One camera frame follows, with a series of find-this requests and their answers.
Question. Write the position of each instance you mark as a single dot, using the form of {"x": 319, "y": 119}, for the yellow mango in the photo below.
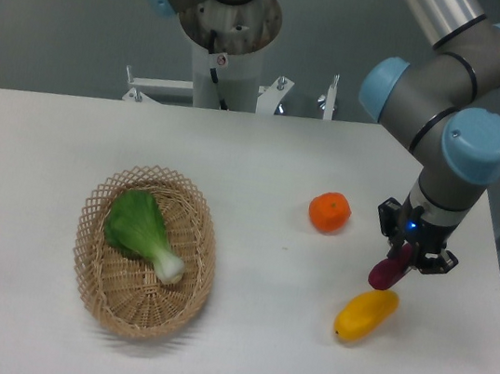
{"x": 362, "y": 315}

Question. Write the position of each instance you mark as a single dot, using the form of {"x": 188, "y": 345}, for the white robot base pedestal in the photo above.
{"x": 230, "y": 39}

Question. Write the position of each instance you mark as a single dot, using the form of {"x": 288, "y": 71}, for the woven wicker basket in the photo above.
{"x": 124, "y": 294}

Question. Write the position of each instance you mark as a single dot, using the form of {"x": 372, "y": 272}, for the orange tangerine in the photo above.
{"x": 329, "y": 212}

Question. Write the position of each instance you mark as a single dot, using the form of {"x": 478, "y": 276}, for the green bok choy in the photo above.
{"x": 135, "y": 227}

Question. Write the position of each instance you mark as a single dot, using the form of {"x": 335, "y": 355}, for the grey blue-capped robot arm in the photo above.
{"x": 429, "y": 109}

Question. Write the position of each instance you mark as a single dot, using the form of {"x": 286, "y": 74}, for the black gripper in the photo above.
{"x": 403, "y": 224}

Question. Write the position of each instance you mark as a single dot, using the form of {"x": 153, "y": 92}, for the purple sweet potato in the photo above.
{"x": 386, "y": 273}

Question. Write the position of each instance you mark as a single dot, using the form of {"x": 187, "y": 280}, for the white metal mounting frame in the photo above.
{"x": 212, "y": 92}

